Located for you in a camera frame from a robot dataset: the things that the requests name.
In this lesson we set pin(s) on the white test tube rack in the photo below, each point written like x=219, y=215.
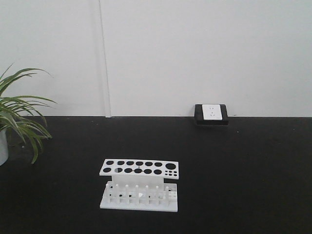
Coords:
x=139, y=184

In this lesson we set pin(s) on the green potted plant leaves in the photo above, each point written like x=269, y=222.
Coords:
x=20, y=113

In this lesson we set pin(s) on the white plant pot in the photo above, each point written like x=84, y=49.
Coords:
x=3, y=147

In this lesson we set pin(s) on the white wall socket black frame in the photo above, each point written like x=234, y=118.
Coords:
x=211, y=114

